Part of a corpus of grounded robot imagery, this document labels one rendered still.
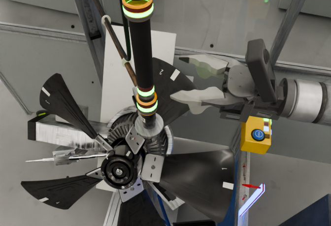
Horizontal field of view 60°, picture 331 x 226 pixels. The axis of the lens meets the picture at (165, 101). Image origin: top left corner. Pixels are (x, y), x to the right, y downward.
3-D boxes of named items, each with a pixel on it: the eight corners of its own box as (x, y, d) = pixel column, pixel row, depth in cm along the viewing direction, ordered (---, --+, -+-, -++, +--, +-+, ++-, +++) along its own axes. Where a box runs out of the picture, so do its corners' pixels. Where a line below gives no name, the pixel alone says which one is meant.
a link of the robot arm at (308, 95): (324, 108, 46) (319, 70, 51) (295, 103, 47) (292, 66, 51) (305, 130, 53) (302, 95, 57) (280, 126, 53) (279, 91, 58)
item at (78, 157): (114, 155, 103) (27, 162, 110) (113, 150, 103) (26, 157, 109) (112, 158, 101) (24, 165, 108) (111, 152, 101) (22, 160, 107)
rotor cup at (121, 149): (108, 169, 102) (93, 189, 90) (111, 132, 98) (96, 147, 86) (147, 177, 101) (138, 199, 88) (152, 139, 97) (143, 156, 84)
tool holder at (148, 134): (128, 113, 72) (123, 90, 64) (153, 104, 74) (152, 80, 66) (141, 143, 68) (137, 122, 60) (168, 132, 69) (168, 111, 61)
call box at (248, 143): (241, 119, 128) (246, 106, 119) (263, 123, 127) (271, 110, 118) (239, 151, 119) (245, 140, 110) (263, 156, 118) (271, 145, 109)
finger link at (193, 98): (173, 123, 53) (221, 115, 54) (173, 106, 48) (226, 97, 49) (169, 109, 55) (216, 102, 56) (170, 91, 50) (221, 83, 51)
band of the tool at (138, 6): (120, 9, 43) (117, -8, 41) (147, 2, 44) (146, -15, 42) (130, 27, 41) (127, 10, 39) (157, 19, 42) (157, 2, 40)
